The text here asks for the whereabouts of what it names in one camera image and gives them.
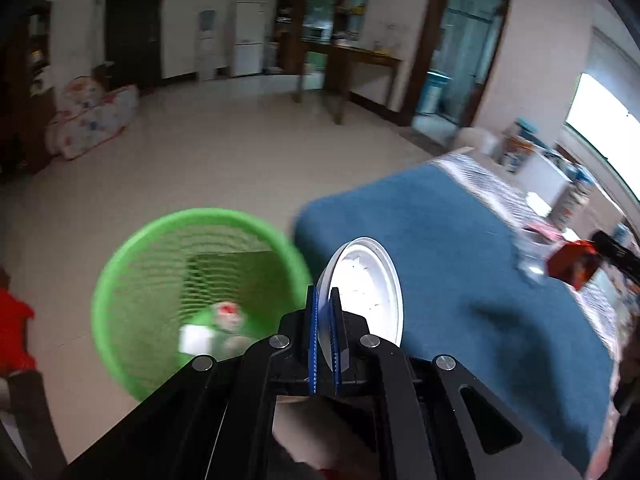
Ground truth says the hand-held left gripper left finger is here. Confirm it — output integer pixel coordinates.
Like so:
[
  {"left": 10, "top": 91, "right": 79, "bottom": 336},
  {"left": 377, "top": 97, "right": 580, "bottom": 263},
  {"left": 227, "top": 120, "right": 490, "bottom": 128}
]
[{"left": 60, "top": 285, "right": 321, "bottom": 480}]

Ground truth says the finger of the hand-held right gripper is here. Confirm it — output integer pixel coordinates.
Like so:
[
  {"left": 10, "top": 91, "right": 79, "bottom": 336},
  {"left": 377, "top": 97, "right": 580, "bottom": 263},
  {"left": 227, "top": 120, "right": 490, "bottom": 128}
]
[{"left": 592, "top": 230, "right": 640, "bottom": 271}]

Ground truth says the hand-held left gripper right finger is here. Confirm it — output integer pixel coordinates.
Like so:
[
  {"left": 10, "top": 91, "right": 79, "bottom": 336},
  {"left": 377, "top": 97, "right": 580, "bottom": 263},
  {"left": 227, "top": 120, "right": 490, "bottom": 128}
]
[{"left": 331, "top": 287, "right": 583, "bottom": 480}]

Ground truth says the orange snack bag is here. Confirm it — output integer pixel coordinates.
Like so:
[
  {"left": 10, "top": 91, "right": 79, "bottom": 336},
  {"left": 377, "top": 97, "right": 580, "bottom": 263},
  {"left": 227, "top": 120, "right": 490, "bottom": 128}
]
[{"left": 547, "top": 240, "right": 598, "bottom": 291}]

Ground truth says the white round plastic lid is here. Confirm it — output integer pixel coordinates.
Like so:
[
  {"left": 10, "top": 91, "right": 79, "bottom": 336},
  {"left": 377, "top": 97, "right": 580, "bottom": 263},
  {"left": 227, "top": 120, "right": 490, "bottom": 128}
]
[{"left": 317, "top": 237, "right": 403, "bottom": 371}]

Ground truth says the clear plastic container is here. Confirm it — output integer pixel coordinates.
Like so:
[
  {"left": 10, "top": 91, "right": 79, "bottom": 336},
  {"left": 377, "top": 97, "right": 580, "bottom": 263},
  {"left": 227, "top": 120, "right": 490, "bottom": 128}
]
[{"left": 515, "top": 237, "right": 551, "bottom": 286}]

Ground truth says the white paper wrapper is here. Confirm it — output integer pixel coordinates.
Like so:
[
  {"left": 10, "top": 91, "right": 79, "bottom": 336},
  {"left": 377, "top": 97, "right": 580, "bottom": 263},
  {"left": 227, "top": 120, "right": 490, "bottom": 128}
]
[{"left": 210, "top": 302, "right": 248, "bottom": 333}]

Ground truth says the white foam block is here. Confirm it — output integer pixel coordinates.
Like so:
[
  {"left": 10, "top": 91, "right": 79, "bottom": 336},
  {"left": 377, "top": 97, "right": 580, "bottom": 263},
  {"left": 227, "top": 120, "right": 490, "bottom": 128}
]
[{"left": 179, "top": 325, "right": 213, "bottom": 356}]

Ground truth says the green plastic basket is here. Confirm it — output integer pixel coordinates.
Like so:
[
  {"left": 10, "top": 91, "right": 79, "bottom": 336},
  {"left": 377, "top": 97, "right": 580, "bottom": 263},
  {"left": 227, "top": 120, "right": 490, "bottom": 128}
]
[{"left": 92, "top": 207, "right": 313, "bottom": 403}]

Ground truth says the person's right forearm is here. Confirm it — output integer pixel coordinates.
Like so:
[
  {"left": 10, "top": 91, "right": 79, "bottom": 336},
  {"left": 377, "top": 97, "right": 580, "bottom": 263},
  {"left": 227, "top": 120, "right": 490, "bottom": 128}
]
[{"left": 612, "top": 355, "right": 640, "bottom": 480}]

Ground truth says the beige sofa cushion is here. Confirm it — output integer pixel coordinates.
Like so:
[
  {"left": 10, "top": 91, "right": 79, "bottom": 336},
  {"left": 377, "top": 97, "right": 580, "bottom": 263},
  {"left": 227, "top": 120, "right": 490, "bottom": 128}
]
[{"left": 520, "top": 152, "right": 571, "bottom": 206}]

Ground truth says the green framed window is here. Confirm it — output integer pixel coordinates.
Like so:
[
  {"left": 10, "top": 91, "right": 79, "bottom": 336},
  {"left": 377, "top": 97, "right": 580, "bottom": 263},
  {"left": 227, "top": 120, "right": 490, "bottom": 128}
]
[{"left": 565, "top": 72, "right": 640, "bottom": 196}]

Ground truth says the butterfly print pillow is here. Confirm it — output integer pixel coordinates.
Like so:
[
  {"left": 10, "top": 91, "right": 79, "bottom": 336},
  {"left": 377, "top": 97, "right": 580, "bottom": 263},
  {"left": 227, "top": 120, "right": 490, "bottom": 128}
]
[{"left": 500, "top": 130, "right": 536, "bottom": 173}]

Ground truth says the white patterned tablecloth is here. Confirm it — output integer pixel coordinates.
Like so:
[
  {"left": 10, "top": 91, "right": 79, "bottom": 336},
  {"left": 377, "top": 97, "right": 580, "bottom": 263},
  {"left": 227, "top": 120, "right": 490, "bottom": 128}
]
[{"left": 435, "top": 152, "right": 621, "bottom": 351}]

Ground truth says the blue ribbed table cloth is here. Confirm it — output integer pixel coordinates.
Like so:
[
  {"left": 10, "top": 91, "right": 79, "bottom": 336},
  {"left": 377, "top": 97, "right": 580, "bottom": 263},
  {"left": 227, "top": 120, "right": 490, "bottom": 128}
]
[{"left": 292, "top": 165, "right": 616, "bottom": 471}]

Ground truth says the white sofa armrest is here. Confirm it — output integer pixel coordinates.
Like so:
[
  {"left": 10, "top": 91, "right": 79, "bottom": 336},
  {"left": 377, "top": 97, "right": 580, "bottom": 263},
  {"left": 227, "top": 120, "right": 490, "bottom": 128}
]
[{"left": 457, "top": 127, "right": 501, "bottom": 158}]

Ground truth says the blue bathroom cabinet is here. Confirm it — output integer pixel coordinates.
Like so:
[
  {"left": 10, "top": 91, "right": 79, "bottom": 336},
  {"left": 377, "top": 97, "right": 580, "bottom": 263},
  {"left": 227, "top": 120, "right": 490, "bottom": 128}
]
[{"left": 417, "top": 70, "right": 451, "bottom": 116}]

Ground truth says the dark wooden table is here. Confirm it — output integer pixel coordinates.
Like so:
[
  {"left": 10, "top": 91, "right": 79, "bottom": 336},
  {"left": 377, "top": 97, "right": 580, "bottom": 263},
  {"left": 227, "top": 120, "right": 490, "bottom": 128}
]
[{"left": 295, "top": 40, "right": 403, "bottom": 126}]

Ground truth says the red plastic stool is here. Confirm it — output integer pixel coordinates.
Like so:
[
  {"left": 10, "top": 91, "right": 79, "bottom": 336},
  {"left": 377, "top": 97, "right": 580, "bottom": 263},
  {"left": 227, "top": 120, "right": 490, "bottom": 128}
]
[{"left": 0, "top": 270, "right": 36, "bottom": 376}]

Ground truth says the white refrigerator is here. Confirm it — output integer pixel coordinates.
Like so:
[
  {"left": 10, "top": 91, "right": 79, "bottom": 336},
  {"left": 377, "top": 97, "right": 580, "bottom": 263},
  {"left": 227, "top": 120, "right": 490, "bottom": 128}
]
[{"left": 231, "top": 1, "right": 268, "bottom": 78}]

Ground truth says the white water dispenser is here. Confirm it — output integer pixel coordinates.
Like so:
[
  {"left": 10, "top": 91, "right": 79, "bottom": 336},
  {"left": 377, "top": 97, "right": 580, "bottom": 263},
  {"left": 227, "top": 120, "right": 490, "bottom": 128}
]
[{"left": 195, "top": 9, "right": 218, "bottom": 81}]

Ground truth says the polka dot play tent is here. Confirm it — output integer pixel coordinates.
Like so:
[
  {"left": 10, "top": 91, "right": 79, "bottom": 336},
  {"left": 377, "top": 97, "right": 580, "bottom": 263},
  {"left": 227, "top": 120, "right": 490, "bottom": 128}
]
[{"left": 47, "top": 76, "right": 140, "bottom": 161}]

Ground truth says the wooden shelf unit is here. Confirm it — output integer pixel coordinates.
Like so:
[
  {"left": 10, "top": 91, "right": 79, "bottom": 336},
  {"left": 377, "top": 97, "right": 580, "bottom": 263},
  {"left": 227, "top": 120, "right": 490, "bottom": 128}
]
[{"left": 277, "top": 0, "right": 376, "bottom": 76}]

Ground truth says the dark wooden door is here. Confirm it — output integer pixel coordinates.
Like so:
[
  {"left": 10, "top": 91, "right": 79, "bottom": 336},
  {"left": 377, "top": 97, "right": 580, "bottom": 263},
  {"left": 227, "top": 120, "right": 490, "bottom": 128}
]
[{"left": 105, "top": 0, "right": 166, "bottom": 91}]

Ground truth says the tall wooden bookcase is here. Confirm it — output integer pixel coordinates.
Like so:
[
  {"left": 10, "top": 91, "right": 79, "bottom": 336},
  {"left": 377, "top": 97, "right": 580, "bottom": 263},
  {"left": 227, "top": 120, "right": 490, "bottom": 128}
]
[{"left": 0, "top": 0, "right": 56, "bottom": 176}]

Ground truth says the wooden door frame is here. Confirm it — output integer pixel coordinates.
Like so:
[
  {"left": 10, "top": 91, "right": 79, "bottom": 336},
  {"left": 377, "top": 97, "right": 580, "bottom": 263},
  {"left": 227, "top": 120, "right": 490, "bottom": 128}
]
[{"left": 400, "top": 0, "right": 513, "bottom": 128}]

